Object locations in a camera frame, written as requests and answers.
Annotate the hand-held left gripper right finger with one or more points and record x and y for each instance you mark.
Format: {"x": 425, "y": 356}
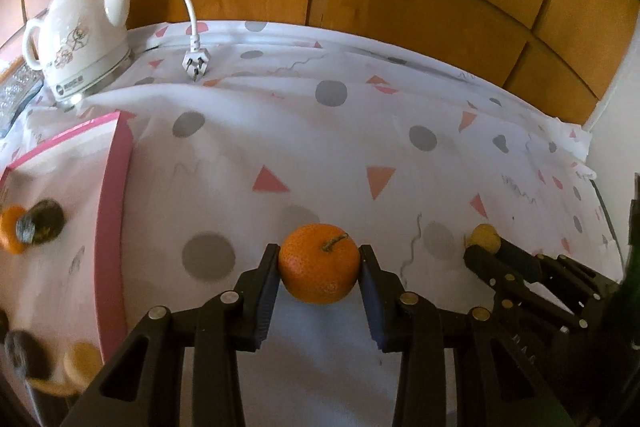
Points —
{"x": 370, "y": 294}

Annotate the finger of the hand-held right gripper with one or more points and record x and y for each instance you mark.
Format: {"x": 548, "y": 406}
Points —
{"x": 550, "y": 269}
{"x": 480, "y": 259}

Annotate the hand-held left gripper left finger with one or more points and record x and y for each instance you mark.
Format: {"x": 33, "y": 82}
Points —
{"x": 270, "y": 289}

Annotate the small yellow fruit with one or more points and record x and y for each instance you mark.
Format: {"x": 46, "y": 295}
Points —
{"x": 482, "y": 237}

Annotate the mandarin orange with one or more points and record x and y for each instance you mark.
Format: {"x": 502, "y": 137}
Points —
{"x": 9, "y": 232}
{"x": 315, "y": 272}

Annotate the pink tray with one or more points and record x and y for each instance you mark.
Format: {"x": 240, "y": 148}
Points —
{"x": 112, "y": 217}

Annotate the brown kiwi half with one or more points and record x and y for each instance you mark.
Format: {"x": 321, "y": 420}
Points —
{"x": 45, "y": 219}

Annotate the white printed tablecloth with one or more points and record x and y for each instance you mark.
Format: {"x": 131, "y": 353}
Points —
{"x": 350, "y": 132}

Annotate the white power plug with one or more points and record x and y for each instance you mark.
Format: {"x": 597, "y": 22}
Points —
{"x": 196, "y": 64}

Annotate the wooden panelled cabinet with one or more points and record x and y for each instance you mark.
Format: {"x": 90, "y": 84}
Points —
{"x": 425, "y": 7}

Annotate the white ceramic electric kettle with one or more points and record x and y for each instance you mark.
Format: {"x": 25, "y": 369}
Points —
{"x": 75, "y": 37}

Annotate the silver embossed tray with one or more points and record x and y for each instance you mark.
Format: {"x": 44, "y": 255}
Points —
{"x": 15, "y": 89}

